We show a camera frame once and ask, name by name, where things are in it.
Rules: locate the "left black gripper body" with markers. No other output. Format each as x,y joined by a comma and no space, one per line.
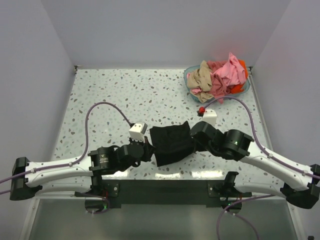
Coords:
145,157

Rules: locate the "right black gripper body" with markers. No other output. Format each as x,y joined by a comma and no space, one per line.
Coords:
205,148

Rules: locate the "black t-shirt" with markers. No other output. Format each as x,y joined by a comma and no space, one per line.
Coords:
172,143

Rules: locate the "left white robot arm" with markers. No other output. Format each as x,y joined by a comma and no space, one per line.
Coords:
79,174

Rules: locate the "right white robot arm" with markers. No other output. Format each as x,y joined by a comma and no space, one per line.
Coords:
295,182

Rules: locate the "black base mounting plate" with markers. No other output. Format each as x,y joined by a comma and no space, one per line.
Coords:
164,192

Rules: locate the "light pink t-shirt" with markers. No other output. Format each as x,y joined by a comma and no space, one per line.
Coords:
196,91

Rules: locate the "orange t-shirt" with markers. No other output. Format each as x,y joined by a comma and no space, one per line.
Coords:
238,75

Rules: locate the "beige t-shirt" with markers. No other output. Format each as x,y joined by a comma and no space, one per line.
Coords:
201,78

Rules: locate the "teal plastic laundry basket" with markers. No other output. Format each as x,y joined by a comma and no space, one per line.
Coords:
190,69

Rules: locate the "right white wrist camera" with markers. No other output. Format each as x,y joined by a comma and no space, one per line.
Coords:
207,115

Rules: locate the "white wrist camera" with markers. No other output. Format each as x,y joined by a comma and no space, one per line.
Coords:
137,131
207,115

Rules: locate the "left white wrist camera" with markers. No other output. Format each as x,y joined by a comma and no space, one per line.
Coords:
137,131

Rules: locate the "aluminium frame rail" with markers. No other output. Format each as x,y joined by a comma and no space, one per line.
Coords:
61,217

